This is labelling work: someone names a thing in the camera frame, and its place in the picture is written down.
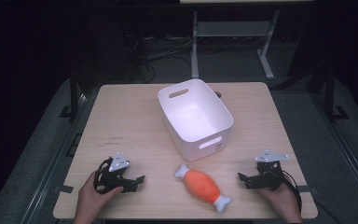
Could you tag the black metal stand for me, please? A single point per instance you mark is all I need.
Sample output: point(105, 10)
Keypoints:
point(331, 96)
point(74, 93)

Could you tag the person's left hand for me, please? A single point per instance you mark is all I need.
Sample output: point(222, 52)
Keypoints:
point(90, 199)

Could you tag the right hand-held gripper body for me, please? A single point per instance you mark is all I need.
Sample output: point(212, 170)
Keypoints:
point(270, 174)

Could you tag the white metal stand frame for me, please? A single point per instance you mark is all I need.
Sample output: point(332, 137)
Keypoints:
point(230, 29)

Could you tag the person's right hand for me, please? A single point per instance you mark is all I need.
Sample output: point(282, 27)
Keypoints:
point(287, 202)

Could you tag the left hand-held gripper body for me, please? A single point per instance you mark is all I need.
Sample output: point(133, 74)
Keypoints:
point(118, 163)

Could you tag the small dark round object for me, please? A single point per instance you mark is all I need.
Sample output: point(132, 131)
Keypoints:
point(218, 94)

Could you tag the orange plush drumstick toy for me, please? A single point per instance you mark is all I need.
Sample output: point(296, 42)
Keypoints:
point(202, 186)

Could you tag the grey tape strip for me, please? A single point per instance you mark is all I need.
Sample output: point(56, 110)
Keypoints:
point(63, 188)
point(304, 188)

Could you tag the white plastic basket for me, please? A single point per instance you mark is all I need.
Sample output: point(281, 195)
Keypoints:
point(195, 121)

